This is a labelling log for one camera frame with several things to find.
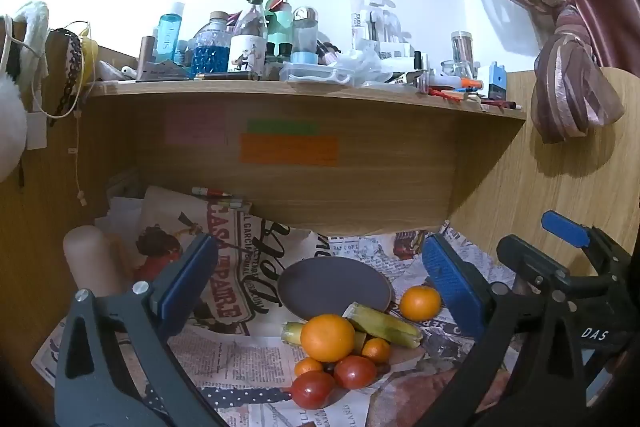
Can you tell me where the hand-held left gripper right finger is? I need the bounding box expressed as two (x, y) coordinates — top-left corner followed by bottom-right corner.
(415, 233), (587, 427)

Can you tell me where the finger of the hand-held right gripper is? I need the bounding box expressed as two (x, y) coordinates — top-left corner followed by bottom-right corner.
(541, 209), (628, 278)
(496, 234), (573, 308)

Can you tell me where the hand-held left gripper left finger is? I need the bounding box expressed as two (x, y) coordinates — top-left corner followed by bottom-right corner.
(54, 233), (231, 427)

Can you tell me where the orange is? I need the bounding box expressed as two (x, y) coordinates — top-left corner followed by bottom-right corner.
(300, 314), (356, 363)
(400, 285), (442, 322)

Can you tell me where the dark round plate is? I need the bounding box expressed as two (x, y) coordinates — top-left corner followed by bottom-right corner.
(277, 257), (393, 323)

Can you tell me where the red tomato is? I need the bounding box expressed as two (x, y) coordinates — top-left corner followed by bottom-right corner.
(291, 371), (336, 410)
(334, 355), (377, 390)

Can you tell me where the newspaper print cloth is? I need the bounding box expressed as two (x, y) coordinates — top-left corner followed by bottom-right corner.
(31, 184), (521, 427)

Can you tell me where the beige cylindrical tumbler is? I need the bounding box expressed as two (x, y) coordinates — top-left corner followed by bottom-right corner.
(62, 226), (121, 298)

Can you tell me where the small tangerine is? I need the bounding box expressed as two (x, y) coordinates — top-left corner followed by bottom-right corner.
(361, 337), (392, 364)
(294, 357), (325, 378)

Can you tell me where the wooden desk shelf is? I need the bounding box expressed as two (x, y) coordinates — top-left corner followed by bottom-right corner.
(80, 77), (528, 238)

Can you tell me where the blue stamp box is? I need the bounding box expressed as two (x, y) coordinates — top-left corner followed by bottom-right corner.
(487, 63), (507, 100)

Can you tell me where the pink sticky note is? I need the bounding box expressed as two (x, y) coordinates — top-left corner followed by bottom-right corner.
(165, 104), (227, 145)

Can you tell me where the striped mauve curtain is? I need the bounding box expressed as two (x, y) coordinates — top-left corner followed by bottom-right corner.
(437, 0), (640, 145)

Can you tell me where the orange sticky note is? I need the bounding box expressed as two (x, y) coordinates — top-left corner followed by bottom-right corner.
(240, 134), (339, 166)

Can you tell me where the green sticky note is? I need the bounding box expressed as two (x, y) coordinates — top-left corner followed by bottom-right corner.
(246, 119), (319, 136)

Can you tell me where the clear jar with brown sticks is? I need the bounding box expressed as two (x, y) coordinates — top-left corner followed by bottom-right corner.
(451, 31), (475, 78)

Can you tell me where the white desk organizer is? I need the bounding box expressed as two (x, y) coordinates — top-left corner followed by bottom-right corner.
(380, 39), (431, 72)

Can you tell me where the clear plastic bag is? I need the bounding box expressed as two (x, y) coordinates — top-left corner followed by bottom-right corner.
(340, 47), (387, 88)

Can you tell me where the brown tube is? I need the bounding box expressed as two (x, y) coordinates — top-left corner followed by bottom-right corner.
(140, 36), (156, 78)

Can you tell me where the round bottle with blue beads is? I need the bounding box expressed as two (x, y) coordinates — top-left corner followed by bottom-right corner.
(192, 11), (232, 80)

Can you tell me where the clear plastic box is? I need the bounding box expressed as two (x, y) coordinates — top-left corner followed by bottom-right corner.
(280, 61), (353, 85)

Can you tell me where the black lace headband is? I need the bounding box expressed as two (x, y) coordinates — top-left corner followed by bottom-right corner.
(47, 28), (84, 118)

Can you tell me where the yellow cap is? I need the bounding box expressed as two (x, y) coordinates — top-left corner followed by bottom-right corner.
(80, 34), (100, 82)

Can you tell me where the light blue toner bottle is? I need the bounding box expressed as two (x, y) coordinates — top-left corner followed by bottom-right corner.
(155, 2), (185, 65)

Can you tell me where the clear glass labelled bottle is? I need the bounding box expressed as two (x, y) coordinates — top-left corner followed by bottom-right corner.
(227, 0), (268, 75)

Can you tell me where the toothbrush blister pack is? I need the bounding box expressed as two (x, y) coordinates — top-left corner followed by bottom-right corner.
(350, 0), (401, 52)

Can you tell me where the clear bottle with silver cap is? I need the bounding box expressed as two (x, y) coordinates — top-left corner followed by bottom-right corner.
(291, 7), (321, 65)

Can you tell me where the green pump bottle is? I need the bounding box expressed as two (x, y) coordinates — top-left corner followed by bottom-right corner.
(267, 0), (296, 58)

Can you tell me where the white cable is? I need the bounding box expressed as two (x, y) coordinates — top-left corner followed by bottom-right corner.
(0, 21), (97, 208)

